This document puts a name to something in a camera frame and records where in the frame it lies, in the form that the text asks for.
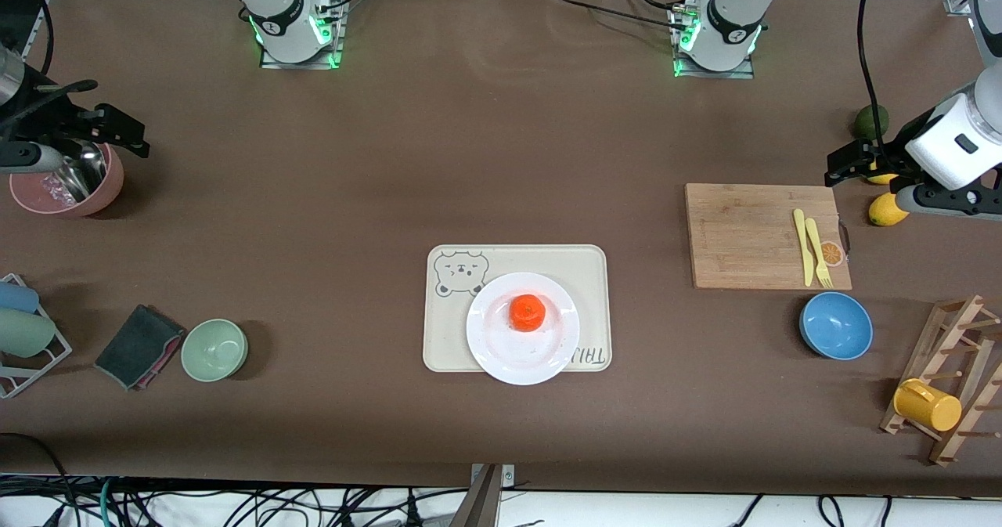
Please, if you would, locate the orange fruit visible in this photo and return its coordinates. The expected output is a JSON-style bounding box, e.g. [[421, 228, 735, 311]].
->
[[509, 294, 547, 332]]

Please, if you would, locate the white round plate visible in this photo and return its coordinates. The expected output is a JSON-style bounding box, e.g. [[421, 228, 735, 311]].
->
[[466, 272, 581, 386]]

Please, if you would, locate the dark green avocado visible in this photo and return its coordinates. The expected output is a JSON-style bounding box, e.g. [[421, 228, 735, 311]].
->
[[852, 104, 891, 143]]

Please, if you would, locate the metal scoop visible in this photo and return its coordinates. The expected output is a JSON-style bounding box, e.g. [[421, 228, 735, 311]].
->
[[51, 147, 106, 203]]

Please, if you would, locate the pink bowl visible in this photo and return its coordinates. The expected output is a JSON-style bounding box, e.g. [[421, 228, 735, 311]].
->
[[9, 143, 124, 218]]

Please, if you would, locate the yellow plastic fork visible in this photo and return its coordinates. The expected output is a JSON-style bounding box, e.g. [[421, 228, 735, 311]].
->
[[805, 218, 834, 289]]

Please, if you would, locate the wooden cutting board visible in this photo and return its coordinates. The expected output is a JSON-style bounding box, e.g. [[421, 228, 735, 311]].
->
[[685, 183, 852, 291]]

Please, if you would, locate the blue bowl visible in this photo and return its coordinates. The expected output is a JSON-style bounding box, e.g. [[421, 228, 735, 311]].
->
[[799, 292, 874, 361]]

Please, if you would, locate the blue cup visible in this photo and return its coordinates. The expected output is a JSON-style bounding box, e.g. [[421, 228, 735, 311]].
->
[[0, 282, 40, 314]]

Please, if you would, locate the wooden mug rack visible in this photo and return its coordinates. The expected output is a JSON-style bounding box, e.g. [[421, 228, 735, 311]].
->
[[879, 294, 1002, 467]]

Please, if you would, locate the green cup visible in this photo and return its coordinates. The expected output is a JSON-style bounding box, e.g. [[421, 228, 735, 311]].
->
[[0, 308, 57, 359]]

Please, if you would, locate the dark grey folded cloth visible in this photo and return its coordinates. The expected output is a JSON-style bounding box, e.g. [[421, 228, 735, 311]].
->
[[95, 305, 186, 392]]

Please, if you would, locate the pink folded cloth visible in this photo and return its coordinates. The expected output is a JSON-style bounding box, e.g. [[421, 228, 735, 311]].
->
[[133, 330, 186, 392]]

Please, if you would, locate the light green bowl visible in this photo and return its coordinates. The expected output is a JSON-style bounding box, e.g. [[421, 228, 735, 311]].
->
[[181, 319, 249, 383]]

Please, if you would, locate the yellow mug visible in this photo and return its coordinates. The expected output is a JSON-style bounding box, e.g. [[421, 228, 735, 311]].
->
[[893, 379, 963, 432]]

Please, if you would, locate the cream tray with bear print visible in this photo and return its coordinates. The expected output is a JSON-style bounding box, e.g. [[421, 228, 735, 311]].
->
[[423, 244, 612, 373]]

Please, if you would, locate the brown angled stand bar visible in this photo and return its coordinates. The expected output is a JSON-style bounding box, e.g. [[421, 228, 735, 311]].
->
[[448, 464, 502, 527]]

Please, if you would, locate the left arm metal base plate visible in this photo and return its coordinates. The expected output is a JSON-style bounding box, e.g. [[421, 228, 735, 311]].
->
[[672, 2, 756, 80]]

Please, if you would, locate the white wire cup rack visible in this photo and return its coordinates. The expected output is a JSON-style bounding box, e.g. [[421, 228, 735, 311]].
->
[[0, 273, 73, 399]]

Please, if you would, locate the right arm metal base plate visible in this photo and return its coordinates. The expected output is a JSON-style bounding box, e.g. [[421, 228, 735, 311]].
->
[[260, 0, 345, 70]]

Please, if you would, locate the black left base cable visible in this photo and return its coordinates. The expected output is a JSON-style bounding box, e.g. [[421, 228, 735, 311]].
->
[[548, 0, 690, 31]]

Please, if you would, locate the black floor cable loop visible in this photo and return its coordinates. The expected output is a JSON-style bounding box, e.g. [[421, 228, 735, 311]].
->
[[0, 431, 75, 527]]

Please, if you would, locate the silver table clamp bracket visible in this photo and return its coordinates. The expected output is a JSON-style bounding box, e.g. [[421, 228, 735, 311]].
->
[[470, 463, 516, 487]]

